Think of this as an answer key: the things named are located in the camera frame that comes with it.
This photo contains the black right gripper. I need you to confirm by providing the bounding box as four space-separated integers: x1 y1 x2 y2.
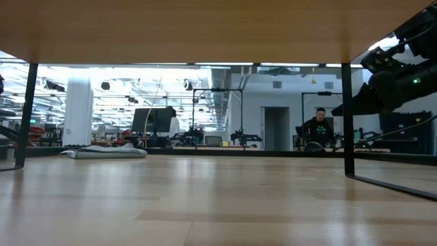
330 61 437 118

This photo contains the black cabinet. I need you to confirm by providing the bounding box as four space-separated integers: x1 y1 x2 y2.
378 111 433 154

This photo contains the background dark monitor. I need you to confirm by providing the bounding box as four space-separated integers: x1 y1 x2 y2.
131 106 177 135

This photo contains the grey square plate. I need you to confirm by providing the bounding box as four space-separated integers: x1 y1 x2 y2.
59 143 148 160

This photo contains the black gantry frame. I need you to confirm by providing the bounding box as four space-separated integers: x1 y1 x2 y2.
192 87 244 150
300 91 342 151

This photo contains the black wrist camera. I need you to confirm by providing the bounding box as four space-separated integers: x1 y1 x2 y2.
361 46 407 74

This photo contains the black aluminium table frame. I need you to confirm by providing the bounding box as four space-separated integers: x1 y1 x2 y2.
0 146 437 167

